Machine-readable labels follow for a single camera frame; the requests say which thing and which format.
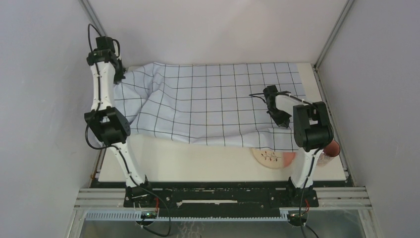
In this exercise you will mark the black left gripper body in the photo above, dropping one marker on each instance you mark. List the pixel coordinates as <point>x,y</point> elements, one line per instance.
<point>119,73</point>

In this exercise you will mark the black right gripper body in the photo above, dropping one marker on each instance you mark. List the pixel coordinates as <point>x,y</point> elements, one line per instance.
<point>276,113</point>

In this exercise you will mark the white checked tablecloth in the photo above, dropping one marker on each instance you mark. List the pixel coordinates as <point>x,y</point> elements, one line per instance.
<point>216,104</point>

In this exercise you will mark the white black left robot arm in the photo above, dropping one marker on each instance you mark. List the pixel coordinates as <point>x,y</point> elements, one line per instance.
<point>107,123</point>

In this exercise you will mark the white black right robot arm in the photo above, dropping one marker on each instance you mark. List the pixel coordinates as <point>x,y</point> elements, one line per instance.
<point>312,130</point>

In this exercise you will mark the cream pink branch plate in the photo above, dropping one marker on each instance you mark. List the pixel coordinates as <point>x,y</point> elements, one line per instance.
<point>273,159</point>

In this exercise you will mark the pink patterned mug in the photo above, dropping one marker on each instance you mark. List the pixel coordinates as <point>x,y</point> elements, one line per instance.
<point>331,151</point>

